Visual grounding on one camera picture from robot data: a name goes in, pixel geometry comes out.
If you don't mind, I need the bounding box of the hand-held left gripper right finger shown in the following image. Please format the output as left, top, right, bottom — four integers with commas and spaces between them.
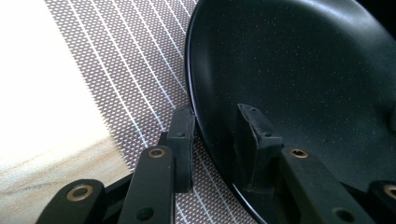
233, 103, 376, 224

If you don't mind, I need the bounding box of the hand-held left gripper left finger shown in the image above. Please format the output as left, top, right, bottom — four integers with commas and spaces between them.
117, 105, 197, 224

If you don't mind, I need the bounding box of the black round plate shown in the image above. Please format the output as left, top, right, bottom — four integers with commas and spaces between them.
184, 0, 396, 224

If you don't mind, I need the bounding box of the grey white striped placemat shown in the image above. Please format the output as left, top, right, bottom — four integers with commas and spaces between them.
43, 0, 260, 224

